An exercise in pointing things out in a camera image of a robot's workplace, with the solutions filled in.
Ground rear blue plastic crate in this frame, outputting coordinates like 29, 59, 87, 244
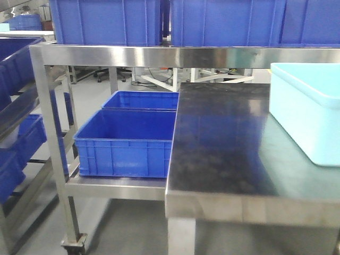
101, 91, 179, 111

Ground blue plastic crate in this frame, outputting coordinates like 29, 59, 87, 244
101, 91, 179, 111
74, 109, 176, 178

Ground front blue plastic crate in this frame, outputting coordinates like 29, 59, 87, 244
74, 109, 176, 178

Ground upper middle blue crate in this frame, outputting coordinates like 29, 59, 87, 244
171, 1, 286, 47

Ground left side blue bins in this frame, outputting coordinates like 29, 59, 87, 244
1, 37, 47, 203

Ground light blue plastic tub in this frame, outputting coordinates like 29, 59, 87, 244
269, 63, 339, 167

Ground upper left blue crate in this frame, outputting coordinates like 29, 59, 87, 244
49, 1, 161, 46

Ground upper right blue crate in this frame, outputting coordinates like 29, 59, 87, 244
280, 0, 339, 47

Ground stainless steel shelf frame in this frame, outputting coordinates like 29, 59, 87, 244
30, 42, 339, 254

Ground white metal table frame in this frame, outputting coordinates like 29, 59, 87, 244
132, 67, 254, 92

